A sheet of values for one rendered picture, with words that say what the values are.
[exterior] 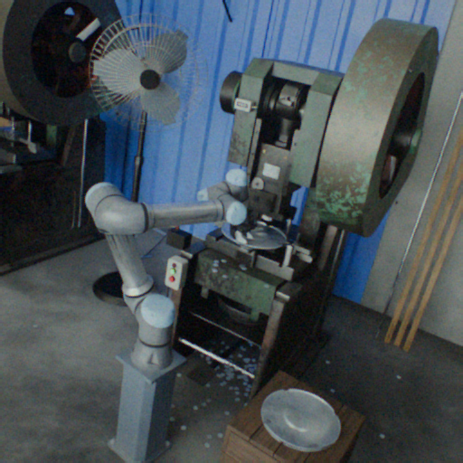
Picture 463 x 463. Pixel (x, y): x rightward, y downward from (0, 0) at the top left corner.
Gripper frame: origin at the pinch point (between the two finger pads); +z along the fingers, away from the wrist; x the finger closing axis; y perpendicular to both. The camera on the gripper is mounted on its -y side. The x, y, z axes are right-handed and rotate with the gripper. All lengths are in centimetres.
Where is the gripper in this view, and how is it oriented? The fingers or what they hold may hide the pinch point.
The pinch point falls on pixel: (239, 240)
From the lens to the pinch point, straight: 202.2
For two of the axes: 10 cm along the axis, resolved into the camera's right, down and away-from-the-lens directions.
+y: 8.0, 3.6, -4.7
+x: 5.9, -5.8, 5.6
